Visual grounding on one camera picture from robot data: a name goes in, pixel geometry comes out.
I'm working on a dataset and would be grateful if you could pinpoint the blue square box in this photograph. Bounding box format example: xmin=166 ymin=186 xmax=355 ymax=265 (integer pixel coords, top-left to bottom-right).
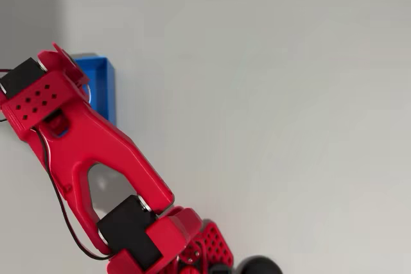
xmin=58 ymin=55 xmax=117 ymax=137

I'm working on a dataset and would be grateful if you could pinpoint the black gooseneck stand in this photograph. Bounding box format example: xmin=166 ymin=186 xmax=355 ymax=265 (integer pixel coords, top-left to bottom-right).
xmin=236 ymin=255 xmax=284 ymax=274

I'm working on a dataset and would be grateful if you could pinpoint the forearm servo wire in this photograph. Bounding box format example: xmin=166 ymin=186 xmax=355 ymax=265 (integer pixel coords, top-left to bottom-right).
xmin=30 ymin=126 xmax=114 ymax=262

